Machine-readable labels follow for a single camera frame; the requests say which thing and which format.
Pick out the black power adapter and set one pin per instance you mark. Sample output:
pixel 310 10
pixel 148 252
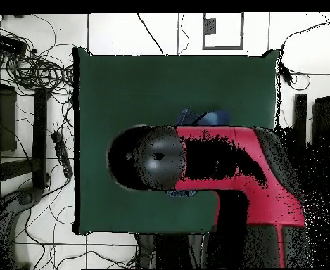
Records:
pixel 286 75

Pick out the black box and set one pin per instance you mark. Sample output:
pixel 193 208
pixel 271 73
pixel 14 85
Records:
pixel 7 43

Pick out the blue denim jeans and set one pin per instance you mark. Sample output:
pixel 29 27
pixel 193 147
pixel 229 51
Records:
pixel 212 118

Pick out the black table frame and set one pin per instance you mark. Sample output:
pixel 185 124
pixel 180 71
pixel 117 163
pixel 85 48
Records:
pixel 301 112
pixel 39 126

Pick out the dark green table cloth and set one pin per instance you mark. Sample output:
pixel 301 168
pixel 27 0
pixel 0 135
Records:
pixel 125 92

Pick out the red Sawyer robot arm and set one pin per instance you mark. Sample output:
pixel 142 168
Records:
pixel 266 202

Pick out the black power strip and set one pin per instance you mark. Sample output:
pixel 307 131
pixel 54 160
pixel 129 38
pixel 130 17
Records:
pixel 62 153

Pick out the grey round stand base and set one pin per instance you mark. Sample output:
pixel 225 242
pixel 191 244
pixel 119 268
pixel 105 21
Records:
pixel 26 197

